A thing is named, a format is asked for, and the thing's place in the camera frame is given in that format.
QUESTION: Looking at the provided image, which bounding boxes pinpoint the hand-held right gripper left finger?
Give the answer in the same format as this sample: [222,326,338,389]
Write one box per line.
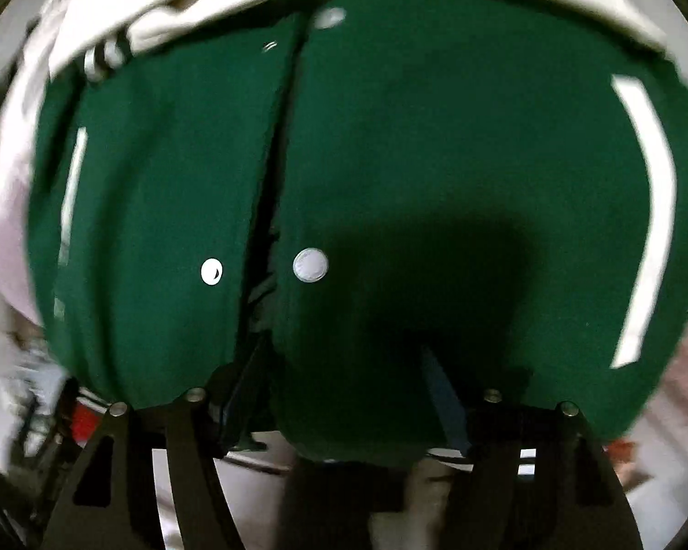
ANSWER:
[40,337,274,550]

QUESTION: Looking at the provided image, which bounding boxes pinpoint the green varsity jacket white sleeves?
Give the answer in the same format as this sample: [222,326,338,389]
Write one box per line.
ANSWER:
[26,0,688,469]

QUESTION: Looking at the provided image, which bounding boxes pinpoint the white fuzzy blanket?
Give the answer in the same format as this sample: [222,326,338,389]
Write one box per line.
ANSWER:
[0,40,55,330]

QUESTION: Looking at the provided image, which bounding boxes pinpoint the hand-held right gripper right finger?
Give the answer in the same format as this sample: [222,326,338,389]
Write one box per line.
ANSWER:
[420,348,644,550]

